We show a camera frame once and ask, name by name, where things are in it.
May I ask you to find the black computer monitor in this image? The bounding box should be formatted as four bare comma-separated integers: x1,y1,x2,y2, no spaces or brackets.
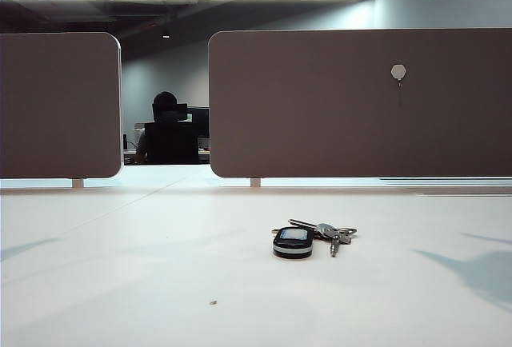
184,106,210,139

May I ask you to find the grey left desk divider panel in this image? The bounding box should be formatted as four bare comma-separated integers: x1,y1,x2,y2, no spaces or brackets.
0,31,122,181

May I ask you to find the bunch of keys with black fob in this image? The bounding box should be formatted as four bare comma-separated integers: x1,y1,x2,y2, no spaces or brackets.
270,217,358,261

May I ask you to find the grey desk divider panel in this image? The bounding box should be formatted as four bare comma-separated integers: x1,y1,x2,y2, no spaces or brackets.
207,28,512,179
0,31,122,181

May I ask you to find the white adhesive wall hook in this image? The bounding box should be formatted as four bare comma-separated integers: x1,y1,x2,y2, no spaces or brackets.
390,63,408,89

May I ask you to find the seated person in background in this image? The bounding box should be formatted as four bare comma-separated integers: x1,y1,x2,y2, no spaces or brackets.
134,90,189,165

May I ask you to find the black office chair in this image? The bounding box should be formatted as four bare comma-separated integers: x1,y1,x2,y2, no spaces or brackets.
143,102,201,166

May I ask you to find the grey right desk divider panel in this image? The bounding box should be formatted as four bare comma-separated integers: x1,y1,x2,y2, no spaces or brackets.
207,28,512,179

